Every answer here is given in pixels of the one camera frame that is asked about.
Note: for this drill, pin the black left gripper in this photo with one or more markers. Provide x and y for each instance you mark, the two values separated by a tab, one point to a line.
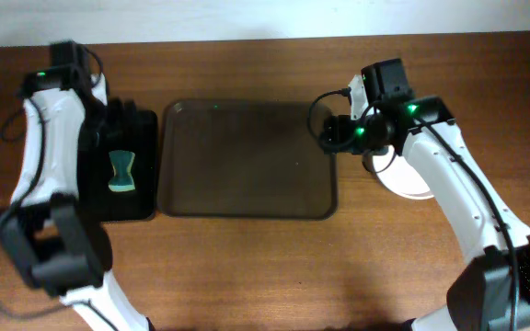
123	126

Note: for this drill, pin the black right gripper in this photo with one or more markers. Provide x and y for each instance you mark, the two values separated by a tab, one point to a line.
334	131

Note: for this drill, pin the white plate back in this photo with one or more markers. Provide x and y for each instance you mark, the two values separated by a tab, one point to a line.
395	174

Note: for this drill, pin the green yellow sponge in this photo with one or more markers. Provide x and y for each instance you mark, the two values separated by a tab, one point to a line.
122	179

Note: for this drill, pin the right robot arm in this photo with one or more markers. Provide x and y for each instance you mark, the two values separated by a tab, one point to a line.
493	291

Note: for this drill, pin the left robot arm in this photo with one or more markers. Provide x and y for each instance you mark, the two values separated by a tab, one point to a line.
53	244

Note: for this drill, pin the black plastic tray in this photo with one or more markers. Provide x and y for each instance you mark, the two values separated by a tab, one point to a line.
94	170

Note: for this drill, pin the brown plastic tray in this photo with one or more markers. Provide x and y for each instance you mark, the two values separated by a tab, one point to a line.
245	159

